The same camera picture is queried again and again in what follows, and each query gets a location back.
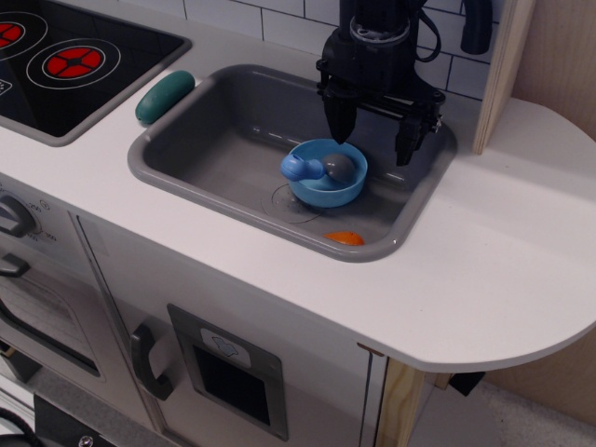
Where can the light blue plastic bowl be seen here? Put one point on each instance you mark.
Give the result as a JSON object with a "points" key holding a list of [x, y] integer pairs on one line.
{"points": [[327, 193]]}

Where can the white toy oven door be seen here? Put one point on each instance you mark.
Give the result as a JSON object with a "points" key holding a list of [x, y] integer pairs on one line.
{"points": [[54, 317]]}

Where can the grey ice dispenser panel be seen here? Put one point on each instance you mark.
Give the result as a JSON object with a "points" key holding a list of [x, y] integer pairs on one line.
{"points": [[232, 372]]}

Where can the black toy faucet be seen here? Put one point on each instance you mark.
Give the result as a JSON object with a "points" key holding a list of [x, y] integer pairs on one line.
{"points": [[478, 28]]}

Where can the grey oven door handle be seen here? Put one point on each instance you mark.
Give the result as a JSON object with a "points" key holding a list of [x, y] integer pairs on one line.
{"points": [[13, 267]]}

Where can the orange toy food piece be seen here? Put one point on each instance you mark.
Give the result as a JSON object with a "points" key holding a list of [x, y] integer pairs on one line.
{"points": [[346, 237]]}

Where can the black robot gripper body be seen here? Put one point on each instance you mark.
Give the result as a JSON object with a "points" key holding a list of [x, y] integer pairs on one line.
{"points": [[380, 69]]}

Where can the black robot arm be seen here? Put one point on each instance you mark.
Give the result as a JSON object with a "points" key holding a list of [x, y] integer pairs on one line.
{"points": [[383, 17]]}

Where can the grey oven knob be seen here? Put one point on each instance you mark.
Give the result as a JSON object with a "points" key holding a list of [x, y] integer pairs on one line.
{"points": [[16, 220]]}

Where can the green toy vegetable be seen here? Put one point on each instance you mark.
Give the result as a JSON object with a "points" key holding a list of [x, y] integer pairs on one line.
{"points": [[163, 95]]}

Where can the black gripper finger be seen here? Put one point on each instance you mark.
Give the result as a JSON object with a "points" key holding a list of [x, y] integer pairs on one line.
{"points": [[340, 107], [409, 138]]}

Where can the black toy stovetop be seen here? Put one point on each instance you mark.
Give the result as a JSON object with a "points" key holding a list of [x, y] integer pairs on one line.
{"points": [[63, 68]]}

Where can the blue and grey toy spoon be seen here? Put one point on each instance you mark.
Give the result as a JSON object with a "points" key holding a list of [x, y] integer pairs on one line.
{"points": [[338, 167]]}

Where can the grey cabinet door handle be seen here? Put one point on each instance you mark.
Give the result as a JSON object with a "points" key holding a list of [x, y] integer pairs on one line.
{"points": [[141, 343]]}

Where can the grey plastic sink basin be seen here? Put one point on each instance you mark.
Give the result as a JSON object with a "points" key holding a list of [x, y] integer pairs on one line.
{"points": [[221, 147]]}

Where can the light wooden side panel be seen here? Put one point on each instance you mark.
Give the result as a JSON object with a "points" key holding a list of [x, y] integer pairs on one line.
{"points": [[508, 48]]}

